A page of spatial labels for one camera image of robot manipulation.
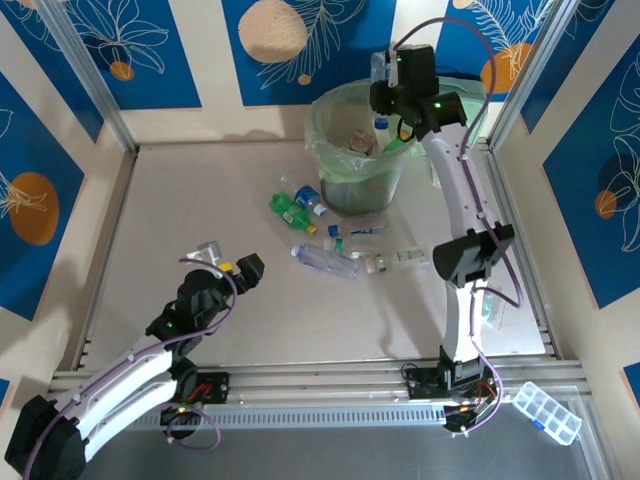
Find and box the brown coffee drink bottle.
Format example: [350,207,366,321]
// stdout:
[348,129,377,154]

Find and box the large clear plastic bottle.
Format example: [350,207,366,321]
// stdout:
[291,242,361,281]

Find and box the clear bottle dark blue label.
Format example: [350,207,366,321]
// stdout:
[294,184,327,216]

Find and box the slim clear bottle blue cap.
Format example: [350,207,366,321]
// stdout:
[327,223,386,239]

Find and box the small clear bottle green label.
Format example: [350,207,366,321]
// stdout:
[362,252,390,275]

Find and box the small clear bottle pale label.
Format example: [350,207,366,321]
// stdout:
[394,248,430,266]

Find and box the green plastic bin liner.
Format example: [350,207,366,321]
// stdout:
[304,79,426,184]

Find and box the grey metal mesh bin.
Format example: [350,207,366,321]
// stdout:
[312,82,424,217]

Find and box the mint green zip pouch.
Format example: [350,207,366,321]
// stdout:
[409,74,489,157]

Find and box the green clear plastic packet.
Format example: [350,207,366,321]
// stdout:
[480,292,507,329]

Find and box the clear compartment organizer box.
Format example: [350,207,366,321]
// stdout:
[509,381,584,446]

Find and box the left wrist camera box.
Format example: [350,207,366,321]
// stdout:
[187,241,222,265]

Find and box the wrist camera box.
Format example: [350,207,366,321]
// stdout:
[187,241,222,265]
[370,49,401,86]

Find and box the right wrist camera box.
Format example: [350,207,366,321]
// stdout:
[370,49,401,86]

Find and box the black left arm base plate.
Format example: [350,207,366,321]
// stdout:
[169,372,231,407]

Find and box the aluminium frame post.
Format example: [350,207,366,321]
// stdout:
[34,0,140,155]
[487,0,584,151]

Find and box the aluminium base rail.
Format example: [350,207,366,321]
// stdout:
[42,355,586,411]

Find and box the grey slotted cable duct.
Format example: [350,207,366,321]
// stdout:
[129,403,451,431]

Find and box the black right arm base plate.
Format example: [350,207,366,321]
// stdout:
[402,362,501,401]

